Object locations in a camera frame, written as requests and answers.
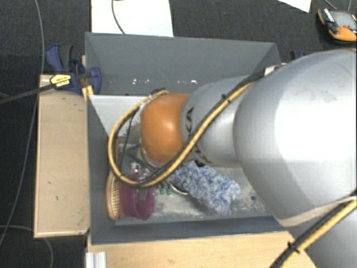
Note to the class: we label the grey metal bin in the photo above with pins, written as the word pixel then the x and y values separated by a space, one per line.
pixel 167 60

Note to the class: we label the blue and white fluffy cloth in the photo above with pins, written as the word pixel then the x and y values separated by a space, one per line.
pixel 209 188

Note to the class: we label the pale wood board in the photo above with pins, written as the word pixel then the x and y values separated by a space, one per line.
pixel 61 155

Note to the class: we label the tan woven straw brush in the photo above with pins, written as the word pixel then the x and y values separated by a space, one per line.
pixel 113 200

